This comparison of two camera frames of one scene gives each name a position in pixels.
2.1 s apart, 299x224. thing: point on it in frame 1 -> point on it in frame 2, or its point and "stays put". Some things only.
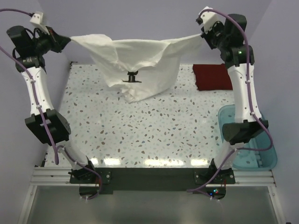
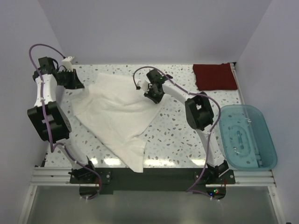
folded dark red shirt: x=211 y=77 stays put
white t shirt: x=118 y=57 -> x=117 y=113
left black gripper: x=57 y=41 -> x=70 y=79
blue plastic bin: x=258 y=154 stays put
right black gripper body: x=208 y=38 -> x=154 y=94
